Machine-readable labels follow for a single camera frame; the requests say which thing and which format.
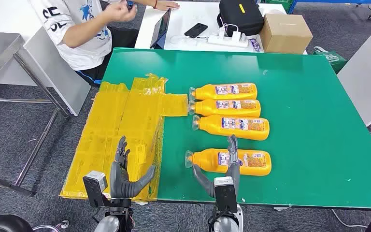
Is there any yellow taped cardboard sheet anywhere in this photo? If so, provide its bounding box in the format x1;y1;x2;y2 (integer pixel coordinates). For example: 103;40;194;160
59;72;189;203

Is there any person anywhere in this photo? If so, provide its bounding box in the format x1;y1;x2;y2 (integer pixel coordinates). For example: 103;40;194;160
29;0;180;87

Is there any white power strip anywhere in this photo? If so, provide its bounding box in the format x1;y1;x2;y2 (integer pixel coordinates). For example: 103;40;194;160
207;34;249;49

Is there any white floor cable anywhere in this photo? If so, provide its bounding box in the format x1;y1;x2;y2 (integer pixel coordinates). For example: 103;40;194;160
331;209;370;229

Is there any green shopping bag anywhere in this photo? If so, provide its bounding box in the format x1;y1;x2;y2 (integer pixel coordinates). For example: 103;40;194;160
313;46;348;74

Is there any white charging cable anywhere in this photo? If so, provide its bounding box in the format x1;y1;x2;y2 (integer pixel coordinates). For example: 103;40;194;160
169;33;209;45

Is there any person's right hand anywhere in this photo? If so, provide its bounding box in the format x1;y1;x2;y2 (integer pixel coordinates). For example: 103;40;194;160
103;1;138;23

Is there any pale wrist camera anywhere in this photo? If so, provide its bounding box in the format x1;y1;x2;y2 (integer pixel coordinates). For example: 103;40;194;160
83;170;109;208
213;176;239;214

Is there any tablet with blue case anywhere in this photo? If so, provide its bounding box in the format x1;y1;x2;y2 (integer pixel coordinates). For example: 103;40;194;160
149;8;172;50

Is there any black carry bag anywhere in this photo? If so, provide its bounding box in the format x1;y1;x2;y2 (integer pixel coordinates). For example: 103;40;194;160
216;0;265;37

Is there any purple snack packet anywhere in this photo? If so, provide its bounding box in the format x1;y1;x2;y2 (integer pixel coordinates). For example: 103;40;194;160
249;38;262;53

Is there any person's left hand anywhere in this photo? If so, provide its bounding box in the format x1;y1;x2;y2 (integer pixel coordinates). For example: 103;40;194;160
155;0;180;11

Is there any orange detergent bottle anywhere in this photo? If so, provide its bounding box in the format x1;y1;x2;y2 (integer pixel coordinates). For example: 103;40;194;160
189;83;258;101
192;114;271;141
185;148;272;177
188;99;262;118

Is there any black smartphone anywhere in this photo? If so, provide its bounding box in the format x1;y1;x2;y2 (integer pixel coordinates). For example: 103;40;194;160
184;22;209;39

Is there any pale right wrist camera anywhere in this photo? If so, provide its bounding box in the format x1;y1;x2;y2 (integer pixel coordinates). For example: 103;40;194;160
213;176;239;214

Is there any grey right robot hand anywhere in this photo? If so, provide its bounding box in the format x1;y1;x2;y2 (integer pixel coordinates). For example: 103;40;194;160
192;134;241;199

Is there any green plastic crate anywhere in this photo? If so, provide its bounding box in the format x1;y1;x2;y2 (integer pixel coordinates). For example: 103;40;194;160
260;0;294;12

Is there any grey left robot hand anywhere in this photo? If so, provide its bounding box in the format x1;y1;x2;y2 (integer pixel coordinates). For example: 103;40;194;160
109;135;157;200

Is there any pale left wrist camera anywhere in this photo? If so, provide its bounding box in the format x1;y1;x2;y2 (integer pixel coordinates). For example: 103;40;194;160
83;170;109;208

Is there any brown cardboard box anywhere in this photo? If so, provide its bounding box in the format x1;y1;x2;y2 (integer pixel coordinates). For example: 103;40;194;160
259;13;314;55

